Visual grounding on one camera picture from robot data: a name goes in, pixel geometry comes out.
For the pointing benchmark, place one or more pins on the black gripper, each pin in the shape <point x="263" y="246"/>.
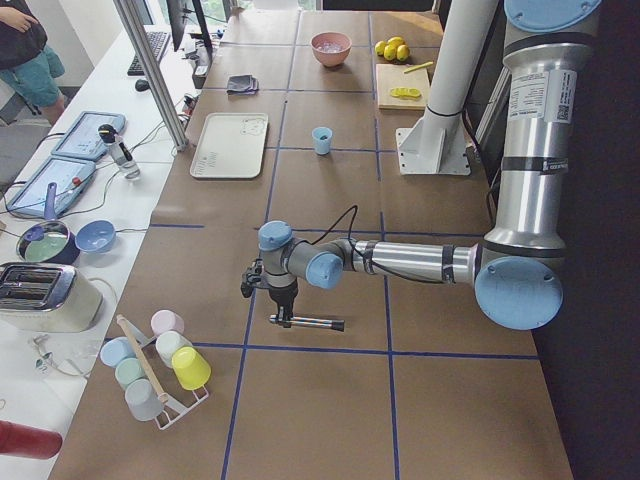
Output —
<point x="282" y="295"/>

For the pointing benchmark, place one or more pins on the steel muddler black tip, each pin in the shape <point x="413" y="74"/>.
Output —
<point x="306" y="322"/>

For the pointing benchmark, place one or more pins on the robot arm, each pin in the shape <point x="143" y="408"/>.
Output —
<point x="514" y="269"/>

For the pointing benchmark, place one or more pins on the yellow cup on rack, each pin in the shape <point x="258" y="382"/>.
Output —
<point x="191" y="368"/>

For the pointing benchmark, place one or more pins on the white cup on rack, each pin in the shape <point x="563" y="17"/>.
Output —
<point x="169" y="342"/>

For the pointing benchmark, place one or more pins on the pink cup on rack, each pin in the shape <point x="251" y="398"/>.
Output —
<point x="166" y="320"/>

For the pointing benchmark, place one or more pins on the white cup rack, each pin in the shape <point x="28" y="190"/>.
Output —
<point x="174" y="409"/>

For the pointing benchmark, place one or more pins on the green cup on rack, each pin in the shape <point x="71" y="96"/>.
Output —
<point x="127" y="371"/>

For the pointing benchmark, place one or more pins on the grey cup on rack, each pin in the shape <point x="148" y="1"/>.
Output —
<point x="142" y="400"/>

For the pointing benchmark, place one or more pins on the blue cup on rack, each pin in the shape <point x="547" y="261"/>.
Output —
<point x="115" y="351"/>

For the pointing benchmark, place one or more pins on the light blue plastic cup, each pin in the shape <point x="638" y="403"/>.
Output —
<point x="322" y="147"/>

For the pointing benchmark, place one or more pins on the pink bowl of ice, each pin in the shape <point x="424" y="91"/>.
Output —
<point x="331" y="48"/>

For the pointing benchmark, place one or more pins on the cream bear tray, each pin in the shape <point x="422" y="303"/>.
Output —
<point x="230" y="146"/>

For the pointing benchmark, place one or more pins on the blue bowl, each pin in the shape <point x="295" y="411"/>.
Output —
<point x="96" y="237"/>

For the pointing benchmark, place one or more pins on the clear water bottle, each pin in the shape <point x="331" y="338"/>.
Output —
<point x="118" y="151"/>

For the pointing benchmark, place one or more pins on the grey folded cloth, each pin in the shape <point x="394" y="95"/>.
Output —
<point x="242" y="85"/>

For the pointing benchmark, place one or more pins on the blue saucepan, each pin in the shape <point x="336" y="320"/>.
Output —
<point x="49" y="241"/>

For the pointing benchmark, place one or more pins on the wooden cutting board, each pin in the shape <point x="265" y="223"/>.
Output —
<point x="389" y="77"/>

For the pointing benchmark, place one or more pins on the lemon slices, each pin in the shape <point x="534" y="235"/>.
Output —
<point x="405" y="93"/>

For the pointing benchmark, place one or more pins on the blue teach pendant far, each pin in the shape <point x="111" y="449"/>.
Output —
<point x="82" y="140"/>

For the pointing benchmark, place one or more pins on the black computer mouse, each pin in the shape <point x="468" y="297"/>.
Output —
<point x="141" y="85"/>

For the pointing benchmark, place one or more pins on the yellow lemon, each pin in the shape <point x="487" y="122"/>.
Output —
<point x="402" y="53"/>
<point x="395" y="41"/>
<point x="380" y="48"/>
<point x="390" y="52"/>

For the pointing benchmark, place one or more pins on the yellow plastic knife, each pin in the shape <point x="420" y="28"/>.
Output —
<point x="414" y="68"/>

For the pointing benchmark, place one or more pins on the red bottle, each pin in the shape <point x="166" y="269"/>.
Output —
<point x="29" y="442"/>

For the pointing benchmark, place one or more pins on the black monitor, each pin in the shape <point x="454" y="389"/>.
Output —
<point x="178" y="13"/>

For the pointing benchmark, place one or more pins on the person in dark shirt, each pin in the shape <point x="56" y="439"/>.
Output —
<point x="28" y="64"/>

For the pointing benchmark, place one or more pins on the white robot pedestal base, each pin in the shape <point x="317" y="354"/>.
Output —
<point x="436" y="144"/>

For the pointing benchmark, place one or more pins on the aluminium frame post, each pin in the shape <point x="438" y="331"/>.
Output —
<point x="137" y="34"/>

